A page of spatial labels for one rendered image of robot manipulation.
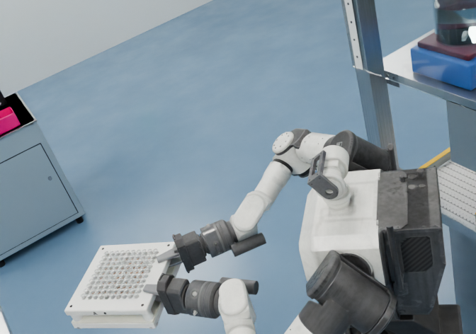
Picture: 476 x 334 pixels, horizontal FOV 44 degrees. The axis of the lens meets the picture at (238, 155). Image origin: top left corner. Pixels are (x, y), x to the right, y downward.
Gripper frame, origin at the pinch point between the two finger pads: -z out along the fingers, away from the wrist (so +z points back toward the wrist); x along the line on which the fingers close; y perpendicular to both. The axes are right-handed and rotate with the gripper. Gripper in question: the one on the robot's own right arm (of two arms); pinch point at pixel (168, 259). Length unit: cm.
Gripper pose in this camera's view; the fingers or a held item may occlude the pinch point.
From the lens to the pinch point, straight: 164.8
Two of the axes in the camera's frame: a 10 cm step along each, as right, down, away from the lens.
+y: -3.2, -4.7, 8.2
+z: 9.1, -3.8, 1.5
